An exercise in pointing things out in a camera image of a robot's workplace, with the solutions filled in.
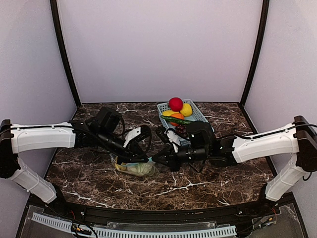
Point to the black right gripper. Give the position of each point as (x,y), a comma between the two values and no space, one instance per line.
(174,156)

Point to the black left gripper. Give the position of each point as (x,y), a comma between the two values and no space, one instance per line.
(131,152)

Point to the white toy cauliflower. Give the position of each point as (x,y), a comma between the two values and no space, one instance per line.
(140,169)

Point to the clear zip top bag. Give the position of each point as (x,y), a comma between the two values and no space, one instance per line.
(154,171)

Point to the yellow toy banana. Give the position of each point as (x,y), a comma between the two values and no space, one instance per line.
(121,167)

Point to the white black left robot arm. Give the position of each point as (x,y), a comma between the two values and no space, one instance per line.
(97,131)

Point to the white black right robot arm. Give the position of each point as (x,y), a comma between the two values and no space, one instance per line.
(297,138)

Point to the purple toy grapes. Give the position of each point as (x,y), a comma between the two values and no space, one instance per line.
(181,130)

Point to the green toy cucumber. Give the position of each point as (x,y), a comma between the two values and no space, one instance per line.
(176,120)

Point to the orange toy orange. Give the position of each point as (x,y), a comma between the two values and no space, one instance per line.
(178,116)

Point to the small yellow toy fruit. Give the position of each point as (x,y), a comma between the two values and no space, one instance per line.
(169,113)

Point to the yellow toy lemon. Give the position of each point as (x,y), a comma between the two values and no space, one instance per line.
(186,110)

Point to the light blue perforated basket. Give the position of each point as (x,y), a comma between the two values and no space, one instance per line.
(196,116)

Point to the red toy apple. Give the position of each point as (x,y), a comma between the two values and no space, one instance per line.
(176,104)

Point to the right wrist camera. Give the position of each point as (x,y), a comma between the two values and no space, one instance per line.
(169,136)

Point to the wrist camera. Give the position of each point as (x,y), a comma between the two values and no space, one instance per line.
(137,134)
(169,136)

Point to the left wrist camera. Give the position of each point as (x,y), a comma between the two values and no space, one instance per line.
(137,134)

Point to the black front frame rail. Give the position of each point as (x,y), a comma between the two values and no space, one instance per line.
(234,215)

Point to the light blue slotted cable duct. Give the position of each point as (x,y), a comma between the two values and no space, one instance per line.
(129,230)

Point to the black left rear frame post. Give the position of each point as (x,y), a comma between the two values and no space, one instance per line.
(63,52)

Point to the black frame post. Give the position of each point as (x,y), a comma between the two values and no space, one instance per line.
(63,52)
(256,53)

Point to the black right rear frame post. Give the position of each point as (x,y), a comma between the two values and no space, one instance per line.
(256,53)

